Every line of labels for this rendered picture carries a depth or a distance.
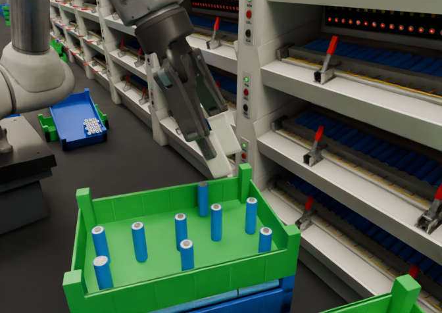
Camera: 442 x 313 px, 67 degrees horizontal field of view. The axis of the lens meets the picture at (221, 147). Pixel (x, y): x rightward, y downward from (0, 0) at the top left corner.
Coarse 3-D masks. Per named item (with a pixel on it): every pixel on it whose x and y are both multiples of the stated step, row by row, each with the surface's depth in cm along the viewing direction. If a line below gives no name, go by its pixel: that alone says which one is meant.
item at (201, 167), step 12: (132, 108) 195; (144, 120) 182; (192, 156) 139; (204, 168) 132; (300, 252) 92; (312, 264) 89; (324, 276) 86; (336, 276) 82; (336, 288) 83; (348, 288) 80; (348, 300) 81; (360, 300) 77
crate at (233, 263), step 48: (144, 192) 58; (192, 192) 61; (240, 192) 62; (192, 240) 54; (240, 240) 54; (288, 240) 45; (96, 288) 46; (144, 288) 41; (192, 288) 43; (240, 288) 46
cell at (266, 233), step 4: (260, 228) 47; (264, 228) 47; (268, 228) 47; (260, 232) 47; (264, 232) 47; (268, 232) 47; (260, 236) 47; (264, 236) 46; (268, 236) 46; (260, 240) 47; (264, 240) 47; (268, 240) 47; (260, 244) 47; (264, 244) 47; (268, 244) 47; (260, 248) 48; (264, 248) 47; (268, 248) 47; (260, 252) 48
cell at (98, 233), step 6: (96, 228) 47; (102, 228) 47; (96, 234) 46; (102, 234) 47; (96, 240) 47; (102, 240) 47; (96, 246) 47; (102, 246) 48; (96, 252) 48; (102, 252) 48; (108, 252) 49; (108, 258) 49
